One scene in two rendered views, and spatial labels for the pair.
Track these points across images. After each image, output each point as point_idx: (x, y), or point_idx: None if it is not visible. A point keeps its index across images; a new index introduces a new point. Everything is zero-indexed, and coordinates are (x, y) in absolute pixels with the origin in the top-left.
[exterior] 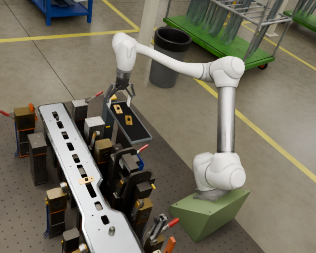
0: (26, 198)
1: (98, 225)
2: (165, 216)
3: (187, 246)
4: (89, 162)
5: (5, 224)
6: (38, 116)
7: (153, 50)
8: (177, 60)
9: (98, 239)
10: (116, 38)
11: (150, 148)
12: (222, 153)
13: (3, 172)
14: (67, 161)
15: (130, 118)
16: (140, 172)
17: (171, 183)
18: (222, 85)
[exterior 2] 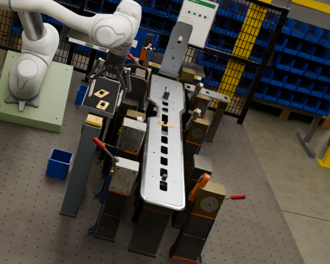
0: None
1: (172, 104)
2: (145, 47)
3: (71, 113)
4: (152, 130)
5: (223, 202)
6: None
7: (71, 11)
8: (50, 0)
9: (177, 100)
10: (125, 23)
11: (0, 175)
12: (45, 30)
13: (219, 245)
14: (175, 141)
15: (99, 91)
16: (139, 65)
17: (26, 141)
18: None
